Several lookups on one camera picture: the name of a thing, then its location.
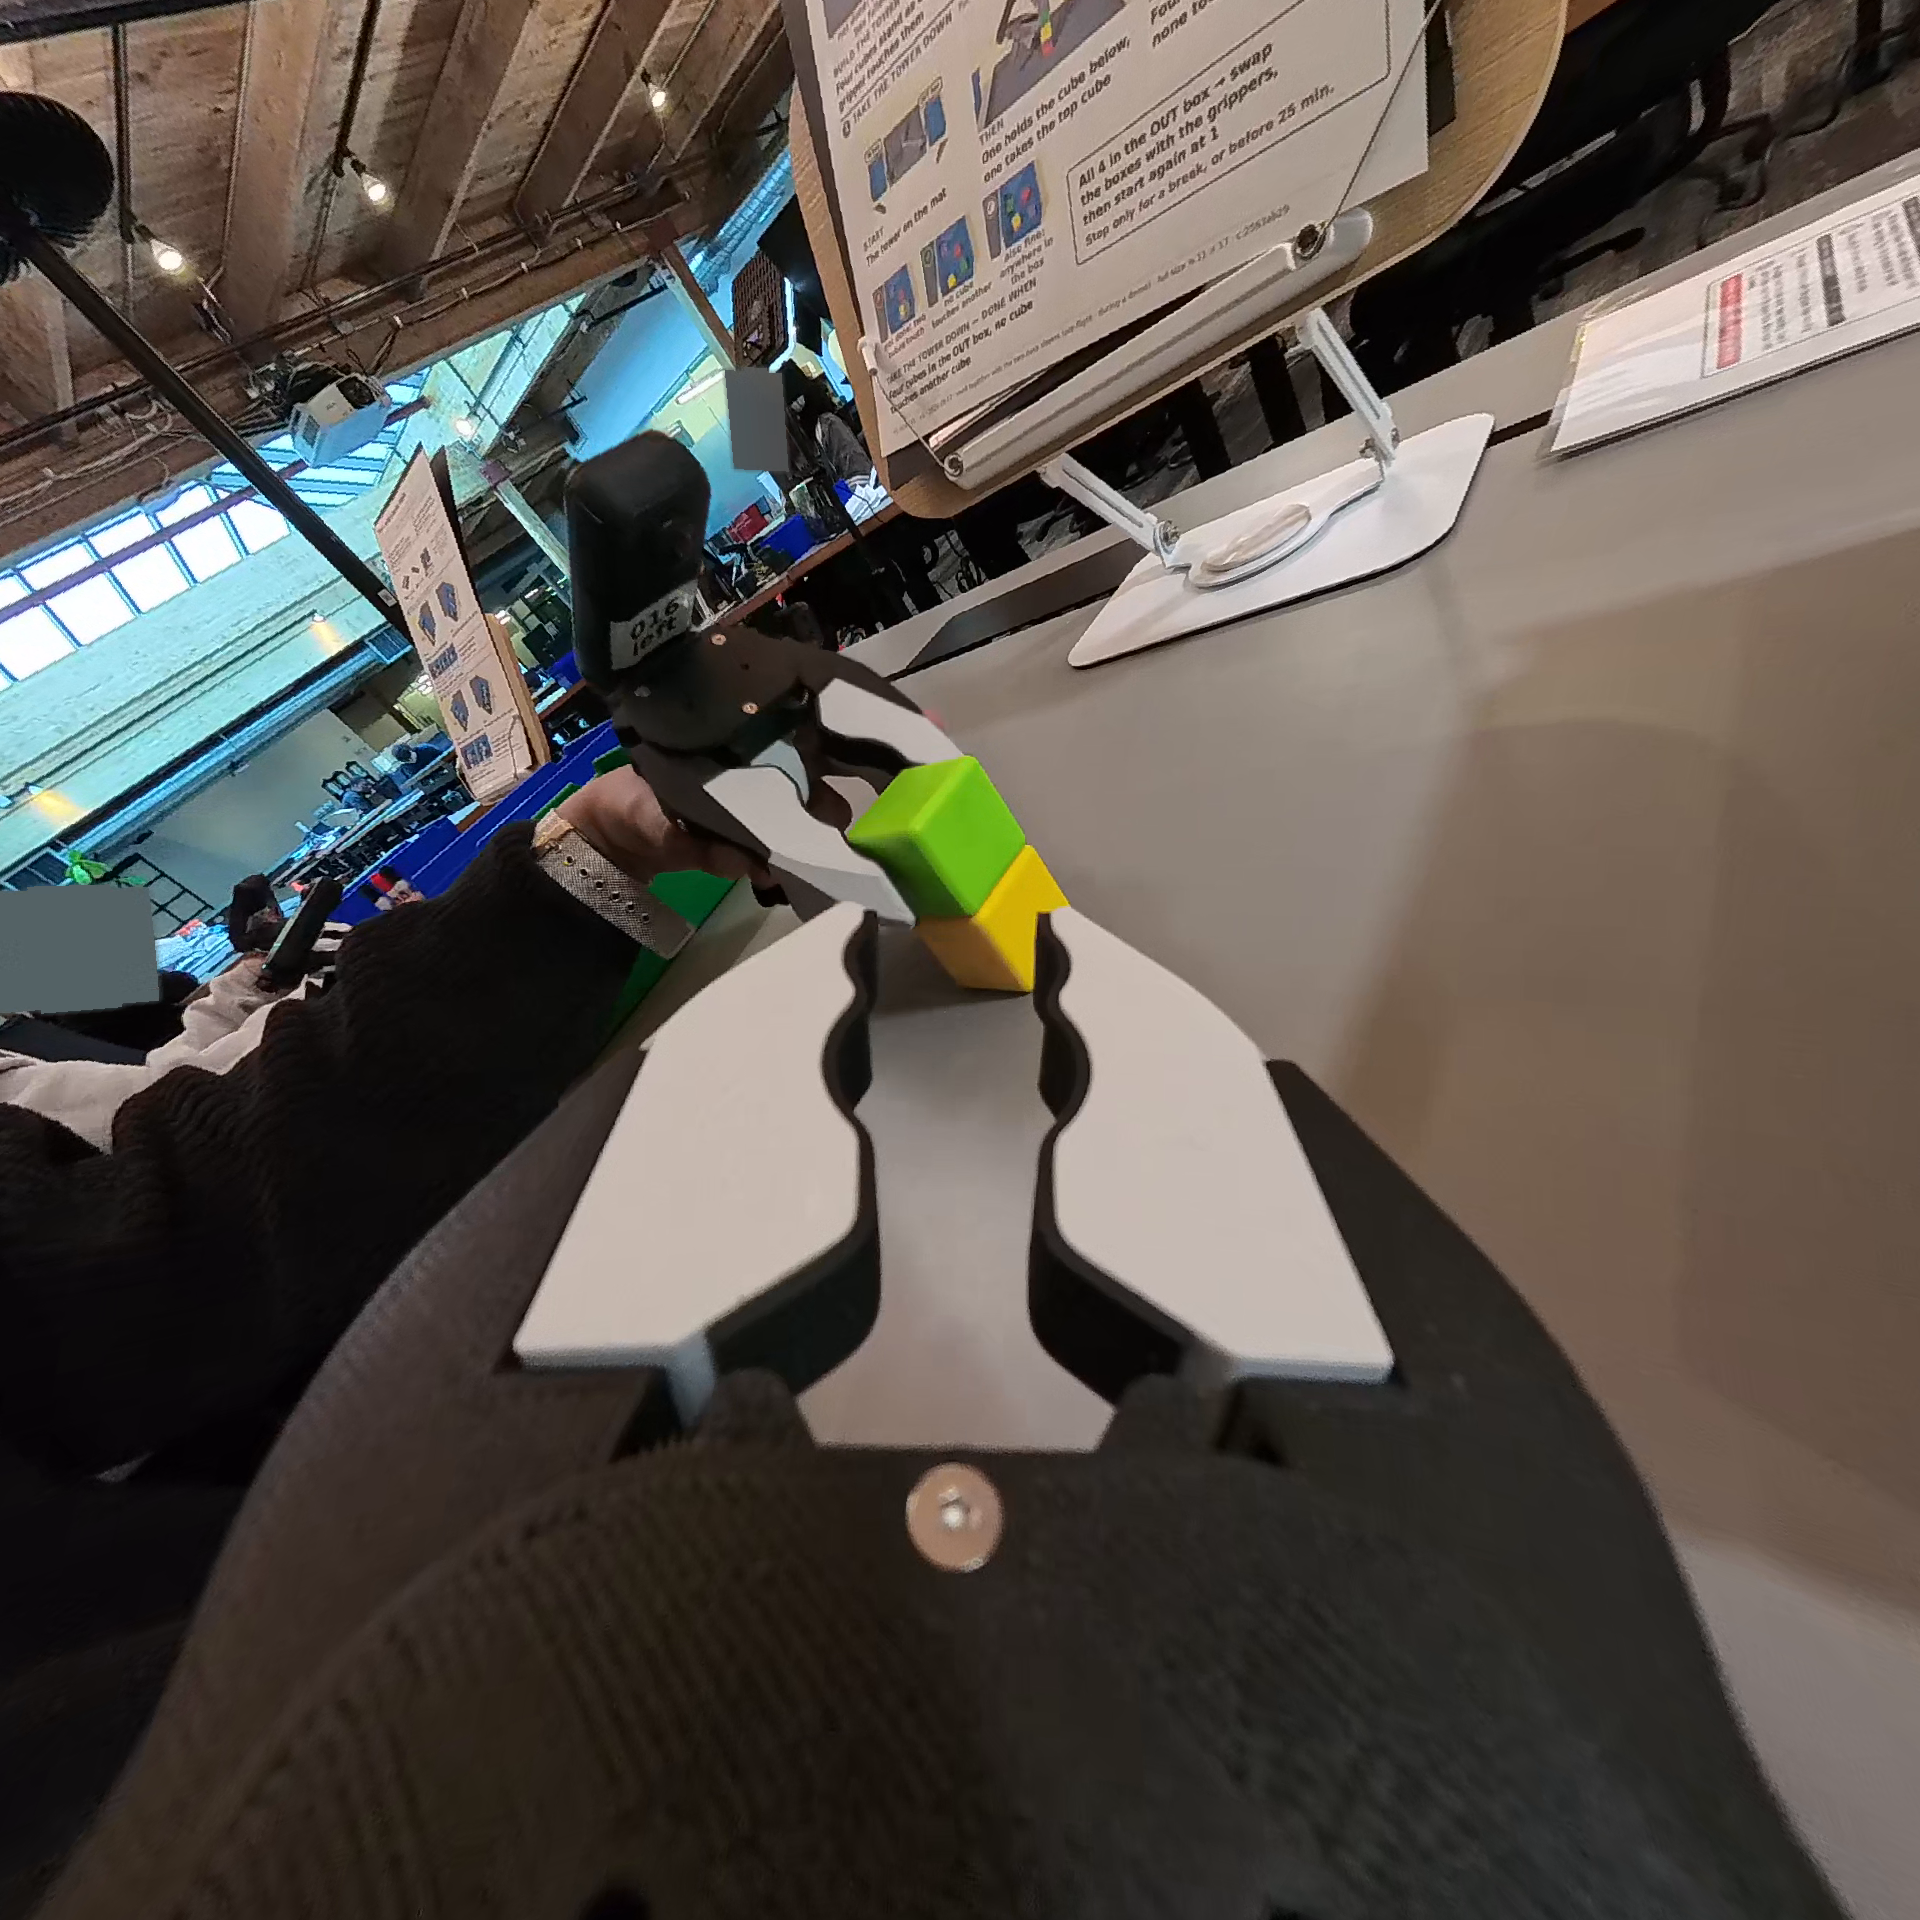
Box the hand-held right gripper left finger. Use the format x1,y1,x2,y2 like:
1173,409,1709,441
512,906,882,1425

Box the white ceiling projector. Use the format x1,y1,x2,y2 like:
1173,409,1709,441
280,360,394,471

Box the laminated paper sheet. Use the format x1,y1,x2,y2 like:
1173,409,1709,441
1548,185,1920,460

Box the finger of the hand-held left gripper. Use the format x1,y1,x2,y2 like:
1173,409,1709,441
691,761,920,929
805,663,973,794

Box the black pillar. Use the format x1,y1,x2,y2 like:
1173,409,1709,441
27,240,410,645

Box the person's black clothing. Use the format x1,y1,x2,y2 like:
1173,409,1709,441
0,1440,347,1920

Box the green plastic bin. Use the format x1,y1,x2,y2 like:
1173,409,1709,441
590,748,740,1056

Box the blue plastic bin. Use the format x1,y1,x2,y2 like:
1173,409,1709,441
333,708,628,929

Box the black round ceiling fixture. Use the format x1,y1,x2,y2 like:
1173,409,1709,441
0,91,116,249

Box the person's left forearm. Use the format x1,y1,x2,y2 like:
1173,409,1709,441
0,852,650,1484

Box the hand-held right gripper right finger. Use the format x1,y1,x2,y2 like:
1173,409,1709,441
1029,906,1398,1425

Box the person's left hand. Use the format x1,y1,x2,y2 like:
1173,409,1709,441
576,772,772,891

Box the lime green cube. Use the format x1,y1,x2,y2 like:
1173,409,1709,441
842,754,1033,920

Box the yellow cube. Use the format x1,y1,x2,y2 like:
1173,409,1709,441
910,844,1075,996

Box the dark desk cable flap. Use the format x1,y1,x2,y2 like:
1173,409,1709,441
903,559,1160,676

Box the silver wristwatch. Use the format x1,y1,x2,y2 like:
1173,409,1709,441
528,809,699,968

